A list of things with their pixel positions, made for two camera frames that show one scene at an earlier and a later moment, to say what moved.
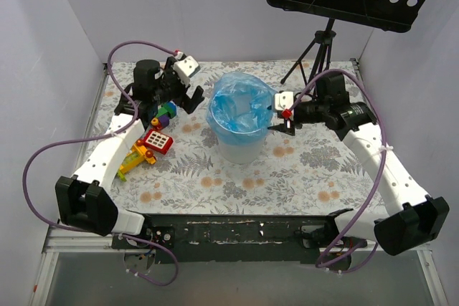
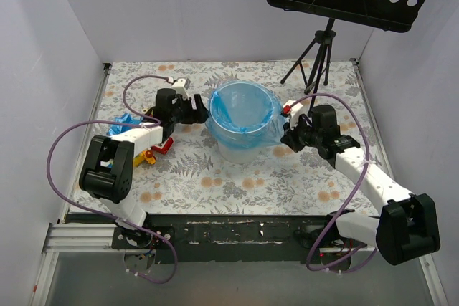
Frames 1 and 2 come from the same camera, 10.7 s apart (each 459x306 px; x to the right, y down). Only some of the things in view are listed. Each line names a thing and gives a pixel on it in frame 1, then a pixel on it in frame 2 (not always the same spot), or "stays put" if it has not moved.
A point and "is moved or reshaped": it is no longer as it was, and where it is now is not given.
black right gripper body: x=284 y=120 → x=296 y=134
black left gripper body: x=180 y=90 → x=190 y=110
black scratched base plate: x=242 y=238 stays put
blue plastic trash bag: x=240 y=108 is moved or reshaped
